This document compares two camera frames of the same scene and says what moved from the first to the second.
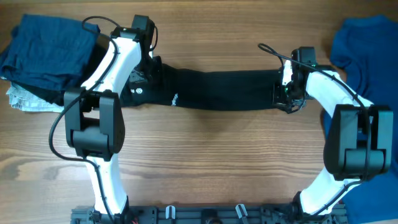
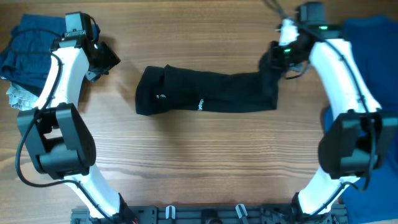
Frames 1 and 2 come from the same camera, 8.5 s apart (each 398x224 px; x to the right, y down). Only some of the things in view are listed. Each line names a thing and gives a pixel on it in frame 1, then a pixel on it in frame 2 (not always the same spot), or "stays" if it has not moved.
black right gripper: x=279 y=100 → x=277 y=50
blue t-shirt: x=365 y=49 stays
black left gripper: x=158 y=71 → x=111 y=60
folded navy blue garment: x=48 y=52 stays
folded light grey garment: x=24 y=101 stays
